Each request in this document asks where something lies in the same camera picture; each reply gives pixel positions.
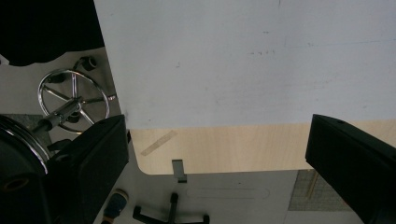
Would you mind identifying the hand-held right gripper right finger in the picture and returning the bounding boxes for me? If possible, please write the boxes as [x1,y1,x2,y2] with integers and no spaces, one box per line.
[304,113,396,224]

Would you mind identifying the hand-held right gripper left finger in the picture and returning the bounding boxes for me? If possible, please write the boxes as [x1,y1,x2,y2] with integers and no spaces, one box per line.
[46,114,130,224]

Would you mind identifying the blue cylindrical object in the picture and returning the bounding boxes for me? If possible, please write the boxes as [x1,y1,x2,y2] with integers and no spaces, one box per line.
[102,189,130,224]

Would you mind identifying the strip of clear tape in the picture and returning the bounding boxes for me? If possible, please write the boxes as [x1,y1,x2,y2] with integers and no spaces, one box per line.
[140,130,178,157]

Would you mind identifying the grey metal clip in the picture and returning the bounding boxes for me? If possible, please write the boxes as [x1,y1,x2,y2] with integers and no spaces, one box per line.
[171,159,188,184]

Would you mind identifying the black chair base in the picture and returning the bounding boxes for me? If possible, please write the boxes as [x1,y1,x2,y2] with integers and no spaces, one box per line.
[133,192,210,224]

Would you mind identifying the white table mat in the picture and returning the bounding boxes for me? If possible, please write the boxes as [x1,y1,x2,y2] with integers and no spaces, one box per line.
[92,0,396,131]

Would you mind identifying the black stool with chrome ring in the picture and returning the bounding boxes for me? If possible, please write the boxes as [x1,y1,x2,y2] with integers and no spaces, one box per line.
[0,55,118,175]

